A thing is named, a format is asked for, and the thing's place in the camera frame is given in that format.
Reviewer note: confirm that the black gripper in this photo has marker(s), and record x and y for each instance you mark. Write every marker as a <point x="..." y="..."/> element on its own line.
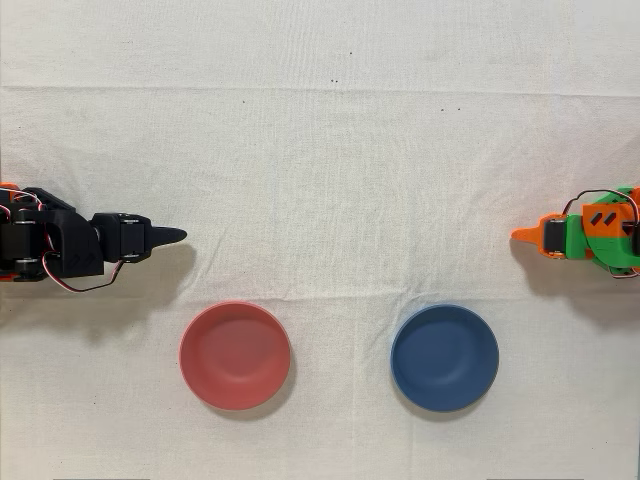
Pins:
<point x="131" y="238"/>

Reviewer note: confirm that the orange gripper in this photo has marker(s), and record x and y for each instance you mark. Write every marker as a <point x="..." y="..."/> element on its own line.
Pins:
<point x="551" y="236"/>

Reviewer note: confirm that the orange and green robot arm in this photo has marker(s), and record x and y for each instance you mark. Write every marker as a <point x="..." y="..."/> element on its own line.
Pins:
<point x="600" y="245"/>

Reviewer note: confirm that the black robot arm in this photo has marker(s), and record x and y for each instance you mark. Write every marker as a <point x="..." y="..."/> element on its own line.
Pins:
<point x="70" y="245"/>

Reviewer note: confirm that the pink bowl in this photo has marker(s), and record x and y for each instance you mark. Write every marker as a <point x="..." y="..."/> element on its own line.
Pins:
<point x="235" y="356"/>

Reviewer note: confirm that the blue bowl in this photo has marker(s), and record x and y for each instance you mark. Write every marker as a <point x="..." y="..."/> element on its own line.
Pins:
<point x="445" y="358"/>

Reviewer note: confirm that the white tablecloth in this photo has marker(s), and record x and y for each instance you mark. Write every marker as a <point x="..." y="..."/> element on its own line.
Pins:
<point x="350" y="150"/>

